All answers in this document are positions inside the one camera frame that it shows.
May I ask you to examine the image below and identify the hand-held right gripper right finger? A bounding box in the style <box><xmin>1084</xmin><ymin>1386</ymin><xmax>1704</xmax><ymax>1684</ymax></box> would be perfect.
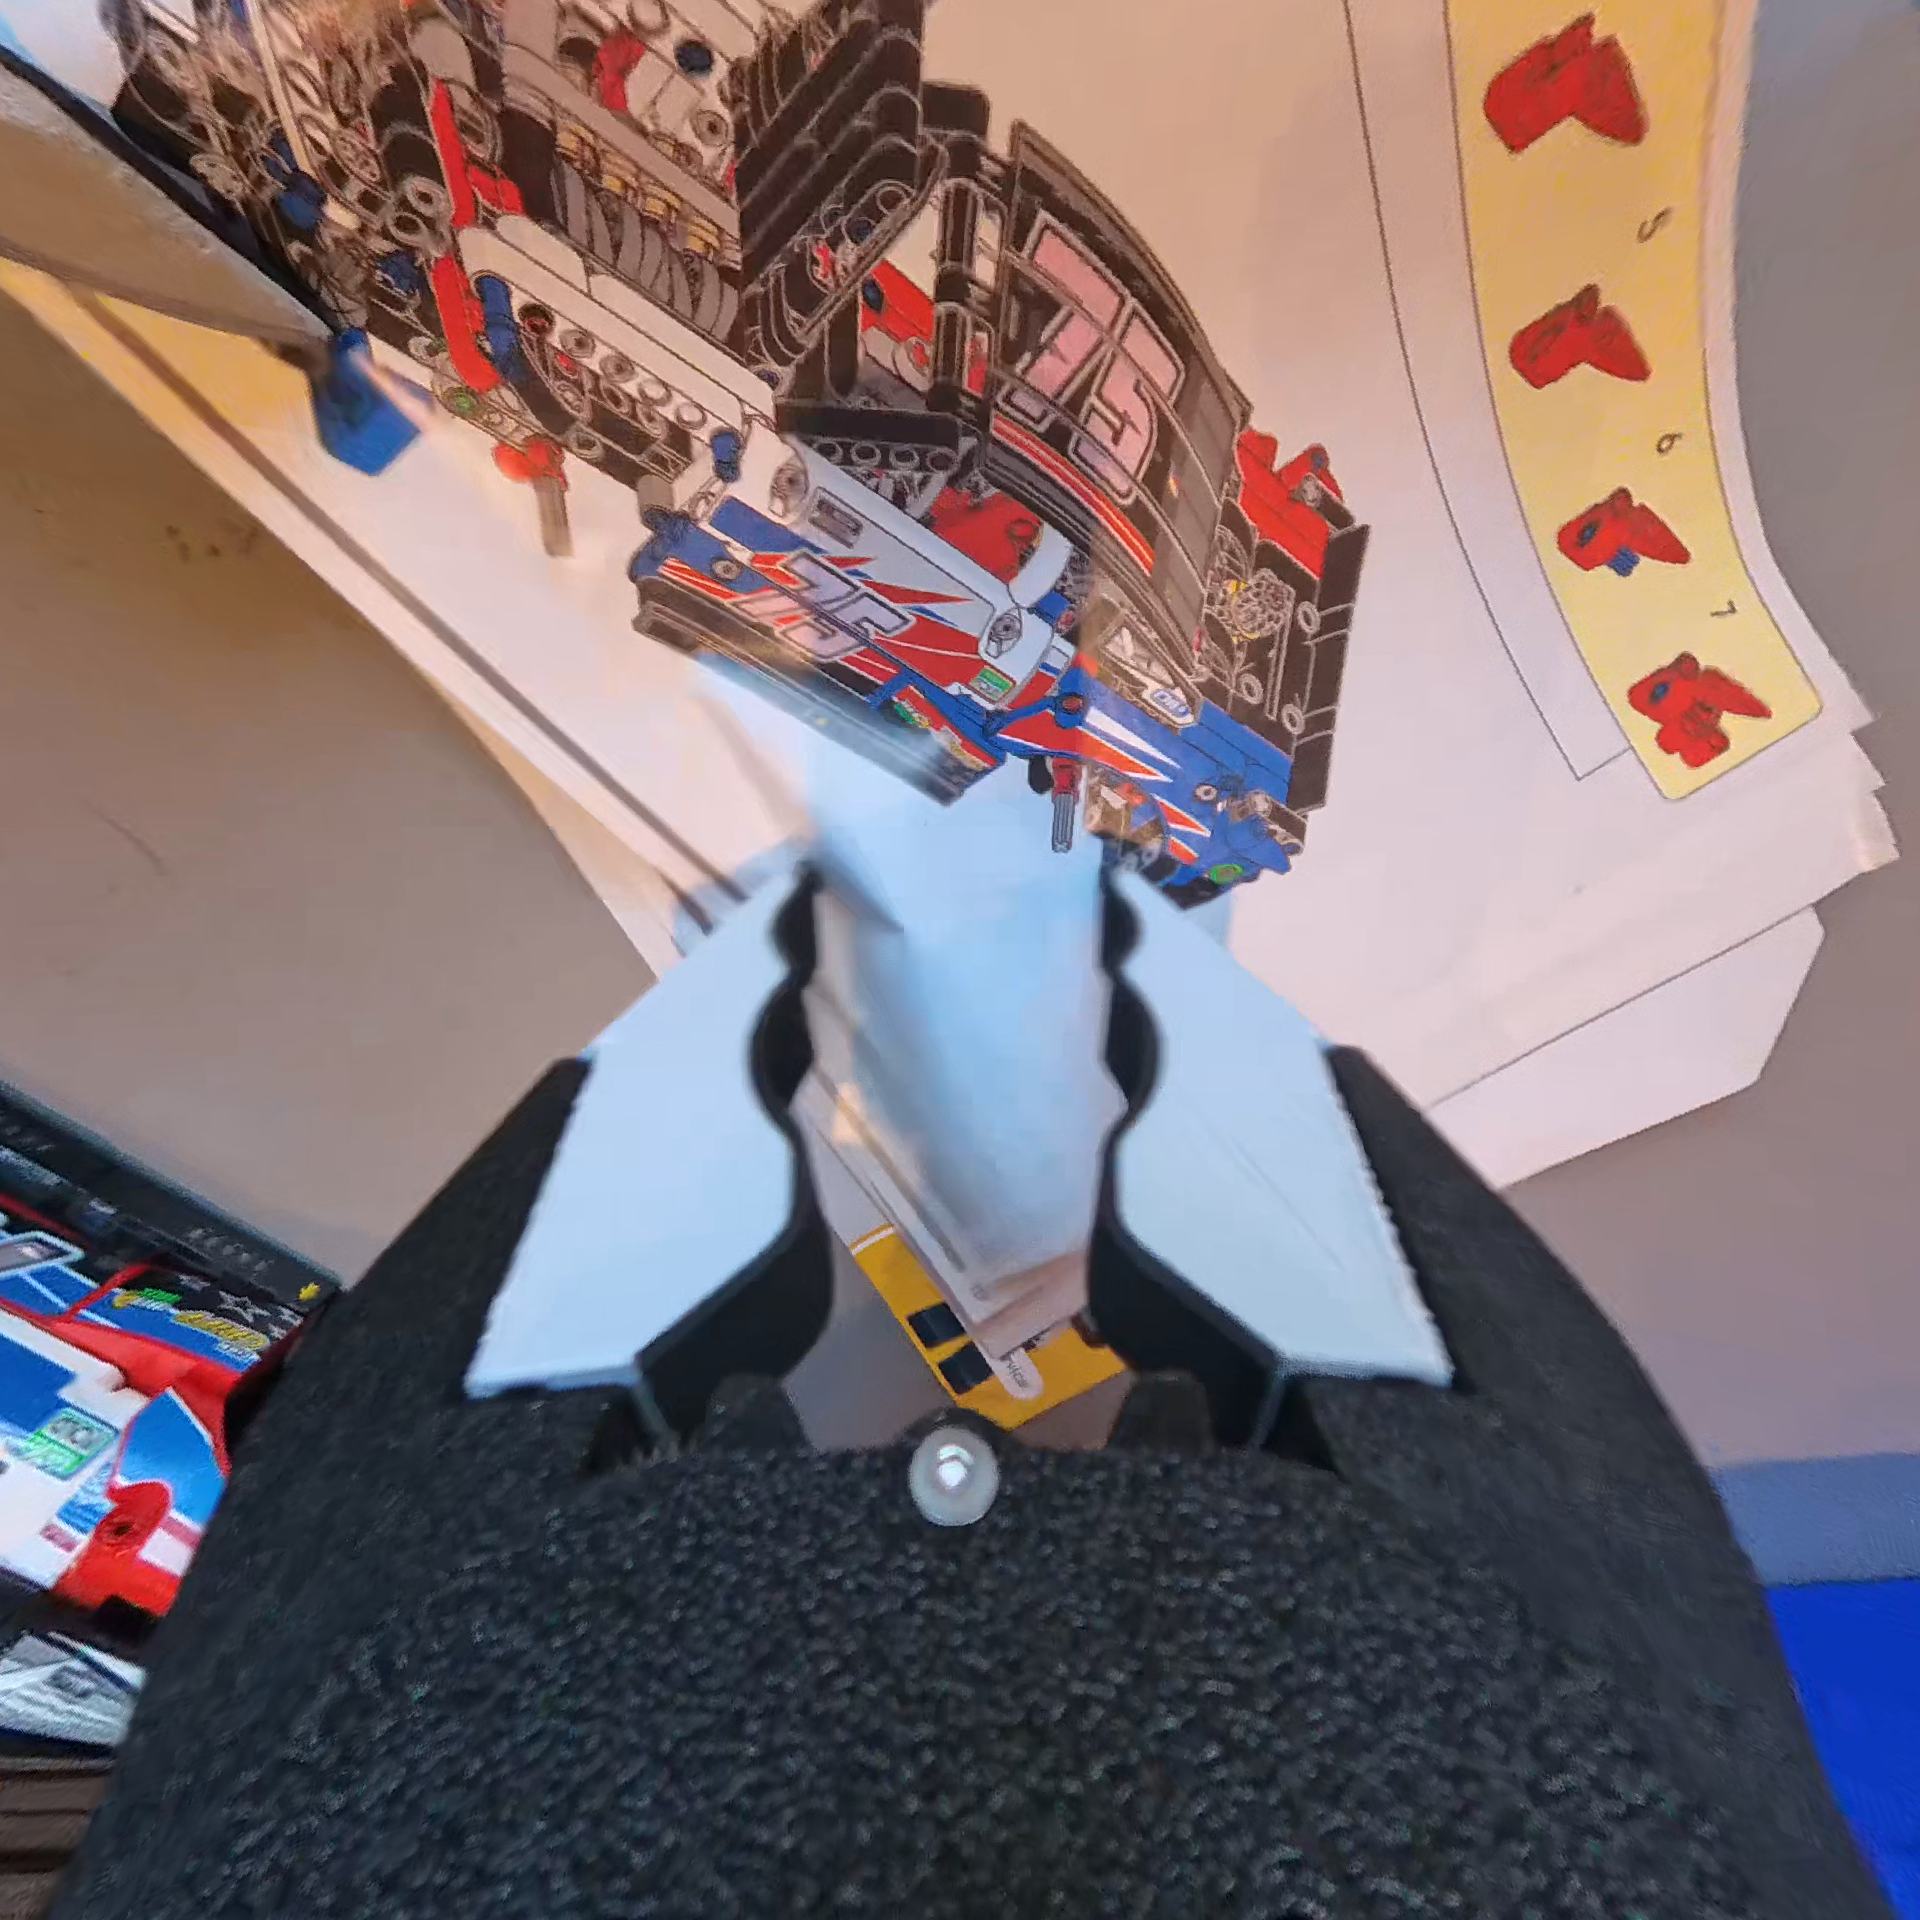
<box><xmin>1088</xmin><ymin>867</ymin><xmax>1456</xmax><ymax>1451</ymax></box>

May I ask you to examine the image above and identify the grey desk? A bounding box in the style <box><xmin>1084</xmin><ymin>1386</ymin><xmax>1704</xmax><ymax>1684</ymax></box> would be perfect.
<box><xmin>0</xmin><ymin>0</ymin><xmax>1920</xmax><ymax>1472</ymax></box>

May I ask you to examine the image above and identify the black toy car box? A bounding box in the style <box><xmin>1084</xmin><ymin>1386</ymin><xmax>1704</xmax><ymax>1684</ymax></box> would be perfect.
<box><xmin>0</xmin><ymin>1080</ymin><xmax>337</xmax><ymax>1758</ymax></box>

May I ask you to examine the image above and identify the thick building instruction booklet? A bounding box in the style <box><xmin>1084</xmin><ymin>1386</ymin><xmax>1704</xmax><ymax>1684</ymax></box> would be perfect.
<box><xmin>0</xmin><ymin>0</ymin><xmax>1900</xmax><ymax>1433</ymax></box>

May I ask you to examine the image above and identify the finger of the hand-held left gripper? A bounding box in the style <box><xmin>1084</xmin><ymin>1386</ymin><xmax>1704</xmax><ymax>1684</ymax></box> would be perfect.
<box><xmin>0</xmin><ymin>41</ymin><xmax>336</xmax><ymax>355</ymax></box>

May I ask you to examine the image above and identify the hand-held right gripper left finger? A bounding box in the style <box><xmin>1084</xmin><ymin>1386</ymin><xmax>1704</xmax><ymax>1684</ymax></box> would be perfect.
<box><xmin>464</xmin><ymin>867</ymin><xmax>837</xmax><ymax>1445</ymax></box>

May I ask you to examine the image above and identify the blue plastic bin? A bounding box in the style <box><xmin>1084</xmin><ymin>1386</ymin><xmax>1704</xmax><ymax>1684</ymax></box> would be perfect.
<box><xmin>1710</xmin><ymin>1459</ymin><xmax>1920</xmax><ymax>1854</ymax></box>

